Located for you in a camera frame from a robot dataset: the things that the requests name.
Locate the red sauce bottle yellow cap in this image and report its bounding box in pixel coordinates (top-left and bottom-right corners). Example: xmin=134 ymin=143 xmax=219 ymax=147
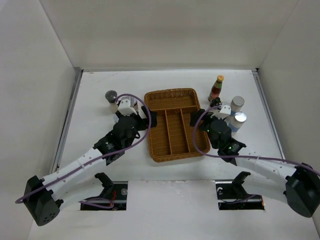
xmin=208 ymin=75 xmax=224 ymax=102

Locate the silver-lid shaker blue label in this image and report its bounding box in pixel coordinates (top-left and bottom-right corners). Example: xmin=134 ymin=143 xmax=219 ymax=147
xmin=225 ymin=111 xmax=247 ymax=136

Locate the white-lid spice jar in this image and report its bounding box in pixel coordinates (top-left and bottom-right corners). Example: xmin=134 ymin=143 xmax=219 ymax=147
xmin=129 ymin=96 xmax=139 ymax=113

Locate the grinder bottle clear lid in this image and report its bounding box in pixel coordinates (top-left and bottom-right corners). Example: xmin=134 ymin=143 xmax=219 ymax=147
xmin=104 ymin=90 xmax=118 ymax=114

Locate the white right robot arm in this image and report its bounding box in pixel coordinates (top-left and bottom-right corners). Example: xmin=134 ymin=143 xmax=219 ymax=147
xmin=189 ymin=104 xmax=320 ymax=218

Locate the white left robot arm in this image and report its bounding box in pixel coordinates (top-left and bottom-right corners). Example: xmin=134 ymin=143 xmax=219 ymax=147
xmin=22 ymin=106 xmax=157 ymax=226

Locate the brown wicker divided tray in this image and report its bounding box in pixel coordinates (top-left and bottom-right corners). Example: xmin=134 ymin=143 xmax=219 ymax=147
xmin=144 ymin=88 xmax=201 ymax=163

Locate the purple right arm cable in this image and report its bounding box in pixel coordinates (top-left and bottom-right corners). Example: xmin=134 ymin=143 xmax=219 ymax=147
xmin=193 ymin=104 xmax=320 ymax=176

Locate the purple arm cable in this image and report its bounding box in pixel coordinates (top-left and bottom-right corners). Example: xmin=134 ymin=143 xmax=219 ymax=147
xmin=193 ymin=104 xmax=320 ymax=176
xmin=15 ymin=93 xmax=153 ymax=205

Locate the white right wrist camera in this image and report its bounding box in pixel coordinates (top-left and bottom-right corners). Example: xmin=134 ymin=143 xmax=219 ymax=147
xmin=215 ymin=104 xmax=231 ymax=119

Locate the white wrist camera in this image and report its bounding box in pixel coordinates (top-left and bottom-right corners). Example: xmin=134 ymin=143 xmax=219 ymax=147
xmin=215 ymin=104 xmax=231 ymax=119
xmin=117 ymin=99 xmax=138 ymax=116

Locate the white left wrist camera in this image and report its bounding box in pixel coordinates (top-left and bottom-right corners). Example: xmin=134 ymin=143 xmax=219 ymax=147
xmin=117 ymin=99 xmax=138 ymax=116

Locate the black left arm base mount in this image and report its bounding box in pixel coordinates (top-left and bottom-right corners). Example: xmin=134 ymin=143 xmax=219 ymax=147
xmin=80 ymin=173 xmax=129 ymax=211

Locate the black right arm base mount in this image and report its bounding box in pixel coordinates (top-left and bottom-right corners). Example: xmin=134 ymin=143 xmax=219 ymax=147
xmin=215 ymin=171 xmax=265 ymax=211

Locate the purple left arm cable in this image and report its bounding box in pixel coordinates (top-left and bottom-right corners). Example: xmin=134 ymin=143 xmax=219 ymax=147
xmin=15 ymin=93 xmax=153 ymax=205

